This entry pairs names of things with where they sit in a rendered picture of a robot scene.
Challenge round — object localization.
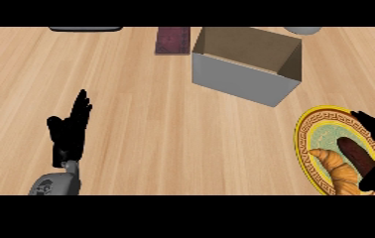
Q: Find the yellow patterned plate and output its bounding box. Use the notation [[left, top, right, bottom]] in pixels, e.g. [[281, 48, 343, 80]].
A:
[[293, 104, 375, 196]]

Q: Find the pale grey round bowl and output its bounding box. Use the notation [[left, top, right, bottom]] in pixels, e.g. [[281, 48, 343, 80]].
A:
[[282, 27, 324, 36]]

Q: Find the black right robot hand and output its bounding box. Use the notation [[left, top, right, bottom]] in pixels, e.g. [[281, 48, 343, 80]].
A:
[[349, 110, 375, 192]]

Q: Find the dark brown sweet potato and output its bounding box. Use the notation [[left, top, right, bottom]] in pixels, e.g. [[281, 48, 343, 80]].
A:
[[336, 136, 375, 179]]

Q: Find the grey cardboard box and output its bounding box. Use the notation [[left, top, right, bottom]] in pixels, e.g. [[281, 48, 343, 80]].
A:
[[191, 27, 303, 108]]

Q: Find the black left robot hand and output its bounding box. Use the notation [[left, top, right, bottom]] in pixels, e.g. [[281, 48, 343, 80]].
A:
[[46, 88, 95, 169]]

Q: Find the golden croissant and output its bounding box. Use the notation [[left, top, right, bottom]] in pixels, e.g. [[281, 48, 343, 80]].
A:
[[308, 148, 375, 196]]

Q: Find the dark grey flat tray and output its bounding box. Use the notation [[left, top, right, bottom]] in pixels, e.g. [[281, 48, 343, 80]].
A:
[[48, 27, 125, 33]]

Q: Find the dark red patterned book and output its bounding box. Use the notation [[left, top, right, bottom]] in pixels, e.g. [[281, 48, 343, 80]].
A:
[[154, 27, 192, 56]]

